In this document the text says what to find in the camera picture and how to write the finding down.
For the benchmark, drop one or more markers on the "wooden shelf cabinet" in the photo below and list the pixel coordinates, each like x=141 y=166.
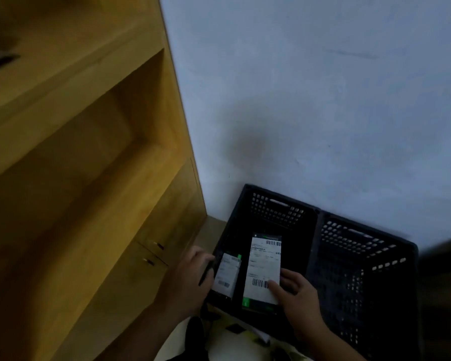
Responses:
x=79 y=154

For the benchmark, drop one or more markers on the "person's right hand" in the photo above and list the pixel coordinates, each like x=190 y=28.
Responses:
x=302 y=304

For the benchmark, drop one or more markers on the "person's left hand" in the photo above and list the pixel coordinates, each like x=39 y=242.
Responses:
x=182 y=285

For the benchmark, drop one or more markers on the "person's left forearm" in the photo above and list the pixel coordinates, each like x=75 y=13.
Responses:
x=146 y=334

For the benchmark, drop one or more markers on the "small metal cabinet knob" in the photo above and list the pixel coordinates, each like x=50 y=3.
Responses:
x=149 y=261
x=158 y=245

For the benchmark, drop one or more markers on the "person's left fingers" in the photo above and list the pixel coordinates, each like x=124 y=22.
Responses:
x=206 y=265

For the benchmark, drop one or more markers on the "black perforated plastic crate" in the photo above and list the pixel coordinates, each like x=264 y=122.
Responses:
x=360 y=274

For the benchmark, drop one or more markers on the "person's right forearm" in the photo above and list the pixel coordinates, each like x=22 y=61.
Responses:
x=330 y=345

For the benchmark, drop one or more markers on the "person's right thumb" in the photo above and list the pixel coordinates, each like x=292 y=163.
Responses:
x=276 y=290

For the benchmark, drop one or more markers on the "dark furniture piece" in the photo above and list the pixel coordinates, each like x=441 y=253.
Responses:
x=443 y=300

